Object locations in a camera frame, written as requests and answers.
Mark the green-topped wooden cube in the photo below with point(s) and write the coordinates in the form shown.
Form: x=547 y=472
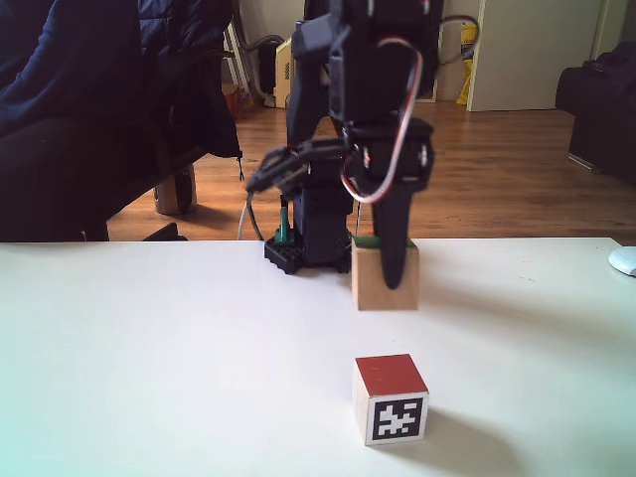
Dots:
x=367 y=283

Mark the red-topped wooden marker cube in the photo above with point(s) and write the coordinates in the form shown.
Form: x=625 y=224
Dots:
x=392 y=382

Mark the yellow bag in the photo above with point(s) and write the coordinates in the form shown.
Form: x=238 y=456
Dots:
x=468 y=79

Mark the green clamp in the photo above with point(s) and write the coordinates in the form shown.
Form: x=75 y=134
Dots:
x=284 y=233

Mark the cream panel heater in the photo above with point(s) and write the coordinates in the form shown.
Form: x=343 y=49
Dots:
x=284 y=74

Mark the white door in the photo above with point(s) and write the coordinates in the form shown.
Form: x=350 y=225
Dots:
x=536 y=49

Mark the black vacuum cleaner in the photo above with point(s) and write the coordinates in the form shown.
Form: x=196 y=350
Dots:
x=266 y=69

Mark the black sofa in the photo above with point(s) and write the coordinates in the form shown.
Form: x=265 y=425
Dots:
x=606 y=124

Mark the orange cardboard box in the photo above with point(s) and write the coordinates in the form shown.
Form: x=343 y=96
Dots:
x=233 y=99

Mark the white computer mouse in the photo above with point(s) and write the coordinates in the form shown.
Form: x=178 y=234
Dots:
x=625 y=261

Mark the shiny metal cylinder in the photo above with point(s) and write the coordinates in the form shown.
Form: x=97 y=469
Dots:
x=166 y=196

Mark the dark blue puffy jacket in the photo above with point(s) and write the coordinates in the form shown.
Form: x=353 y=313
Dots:
x=199 y=30

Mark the person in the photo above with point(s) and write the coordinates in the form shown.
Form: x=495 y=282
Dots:
x=74 y=74

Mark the white framed wall mirror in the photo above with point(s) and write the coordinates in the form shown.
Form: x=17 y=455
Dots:
x=442 y=84

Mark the black gripper-mounted camera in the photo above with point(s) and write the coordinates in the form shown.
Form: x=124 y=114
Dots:
x=278 y=166

